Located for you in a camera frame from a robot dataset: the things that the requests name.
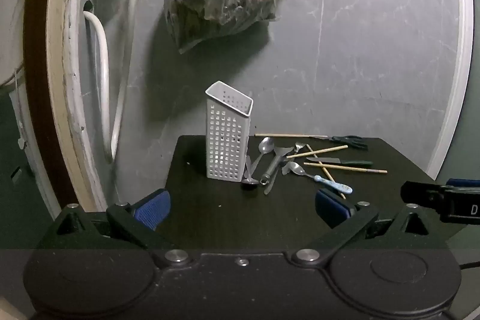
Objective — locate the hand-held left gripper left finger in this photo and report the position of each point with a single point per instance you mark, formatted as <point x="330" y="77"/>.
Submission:
<point x="153" y="209"/>

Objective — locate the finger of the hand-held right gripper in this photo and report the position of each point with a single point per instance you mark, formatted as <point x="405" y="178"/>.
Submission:
<point x="420" y="194"/>
<point x="465" y="183"/>

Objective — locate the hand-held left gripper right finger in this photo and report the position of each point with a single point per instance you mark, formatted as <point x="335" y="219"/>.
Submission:
<point x="332" y="208"/>

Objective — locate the metal fork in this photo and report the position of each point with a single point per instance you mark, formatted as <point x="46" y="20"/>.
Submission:
<point x="300" y="146"/>

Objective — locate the metal peeler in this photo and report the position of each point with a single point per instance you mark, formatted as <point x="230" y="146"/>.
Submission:
<point x="272" y="166"/>

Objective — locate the black small ladle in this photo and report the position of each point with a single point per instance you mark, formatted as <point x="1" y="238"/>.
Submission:
<point x="266" y="145"/>

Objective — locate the white perforated utensil holder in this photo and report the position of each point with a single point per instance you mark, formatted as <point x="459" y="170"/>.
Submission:
<point x="225" y="139"/>

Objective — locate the white wall trim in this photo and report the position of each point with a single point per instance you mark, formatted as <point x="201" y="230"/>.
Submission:
<point x="465" y="42"/>

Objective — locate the wooden door frame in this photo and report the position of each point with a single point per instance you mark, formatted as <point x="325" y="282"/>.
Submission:
<point x="41" y="79"/>

